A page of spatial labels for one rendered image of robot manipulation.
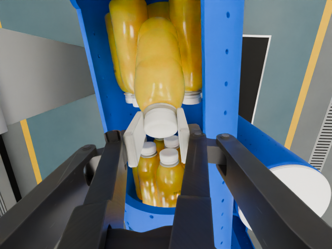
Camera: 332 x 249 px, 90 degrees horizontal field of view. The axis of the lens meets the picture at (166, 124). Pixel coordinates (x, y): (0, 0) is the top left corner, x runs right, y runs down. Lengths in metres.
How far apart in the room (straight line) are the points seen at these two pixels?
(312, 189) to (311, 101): 1.31
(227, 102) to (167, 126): 0.12
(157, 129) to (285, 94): 1.63
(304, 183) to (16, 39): 1.02
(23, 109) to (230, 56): 0.70
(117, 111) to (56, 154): 1.61
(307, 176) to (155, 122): 0.54
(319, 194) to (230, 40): 0.57
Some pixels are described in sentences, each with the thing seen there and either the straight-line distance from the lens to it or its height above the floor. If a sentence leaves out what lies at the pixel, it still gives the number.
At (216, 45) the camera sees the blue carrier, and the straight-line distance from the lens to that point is 0.24.
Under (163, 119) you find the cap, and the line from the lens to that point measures 0.17.
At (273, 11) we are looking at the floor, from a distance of 1.68.
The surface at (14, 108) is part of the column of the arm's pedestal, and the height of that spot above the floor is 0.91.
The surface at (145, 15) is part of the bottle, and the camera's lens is 0.35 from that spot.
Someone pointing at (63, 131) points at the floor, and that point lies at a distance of 1.85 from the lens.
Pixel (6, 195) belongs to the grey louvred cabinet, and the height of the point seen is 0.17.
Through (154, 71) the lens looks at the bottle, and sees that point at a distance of 0.20.
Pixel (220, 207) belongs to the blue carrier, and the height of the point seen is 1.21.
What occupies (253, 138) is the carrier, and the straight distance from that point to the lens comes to 0.73.
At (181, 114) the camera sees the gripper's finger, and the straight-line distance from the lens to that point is 0.17.
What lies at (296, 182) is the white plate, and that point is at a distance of 0.64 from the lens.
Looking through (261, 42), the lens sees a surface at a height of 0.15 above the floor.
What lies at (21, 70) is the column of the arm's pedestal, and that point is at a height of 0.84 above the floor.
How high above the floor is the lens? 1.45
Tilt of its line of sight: 71 degrees down
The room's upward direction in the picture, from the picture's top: 177 degrees counter-clockwise
